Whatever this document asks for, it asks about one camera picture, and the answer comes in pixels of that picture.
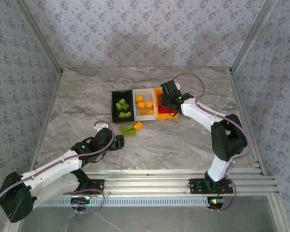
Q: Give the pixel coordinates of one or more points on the red lego brick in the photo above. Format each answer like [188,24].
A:
[173,112]
[167,111]
[161,109]

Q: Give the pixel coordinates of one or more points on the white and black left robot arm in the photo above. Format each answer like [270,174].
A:
[53,169]

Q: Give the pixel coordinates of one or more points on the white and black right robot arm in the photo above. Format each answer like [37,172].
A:
[198,113]

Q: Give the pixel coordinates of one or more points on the orange plastic container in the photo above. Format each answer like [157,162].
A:
[165,116]

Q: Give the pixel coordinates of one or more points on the large green lego brick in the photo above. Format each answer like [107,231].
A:
[123,130]

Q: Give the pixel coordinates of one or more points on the white plastic container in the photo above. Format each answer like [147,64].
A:
[145,93]

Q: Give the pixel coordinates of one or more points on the black plastic container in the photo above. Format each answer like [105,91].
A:
[116,118]

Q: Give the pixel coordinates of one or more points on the rounded orange lego brick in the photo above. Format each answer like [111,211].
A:
[138,126]

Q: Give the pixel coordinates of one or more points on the small circuit board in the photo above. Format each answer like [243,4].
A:
[216,201]
[81,200]

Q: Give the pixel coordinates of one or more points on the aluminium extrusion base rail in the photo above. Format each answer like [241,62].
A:
[147,183]

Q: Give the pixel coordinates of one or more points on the aluminium table side rail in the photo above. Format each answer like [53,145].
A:
[46,120]
[244,116]

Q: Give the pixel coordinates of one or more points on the aluminium frame post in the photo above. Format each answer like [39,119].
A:
[38,36]
[253,33]

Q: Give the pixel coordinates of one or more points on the aluminium frame leg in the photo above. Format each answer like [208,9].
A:
[13,227]
[279,215]

